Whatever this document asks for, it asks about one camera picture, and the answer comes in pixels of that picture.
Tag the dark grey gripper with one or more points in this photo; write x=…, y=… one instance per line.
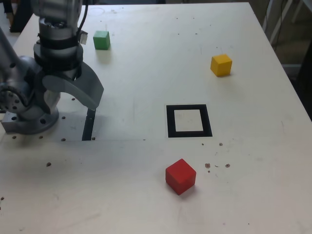
x=62, y=72

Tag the green cube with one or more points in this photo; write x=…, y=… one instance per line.
x=101, y=41

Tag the red cube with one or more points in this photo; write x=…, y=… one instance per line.
x=180, y=176

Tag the yellow cube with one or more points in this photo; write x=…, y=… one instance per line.
x=221, y=65

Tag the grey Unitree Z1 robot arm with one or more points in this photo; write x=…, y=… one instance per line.
x=29, y=122

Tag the black tape square outline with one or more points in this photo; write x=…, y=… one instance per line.
x=170, y=122

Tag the black tape strip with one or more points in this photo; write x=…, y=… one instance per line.
x=88, y=129

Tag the dark stand behind table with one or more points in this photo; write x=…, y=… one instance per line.
x=20, y=19

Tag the white metal frame legs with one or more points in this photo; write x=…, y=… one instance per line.
x=278, y=26

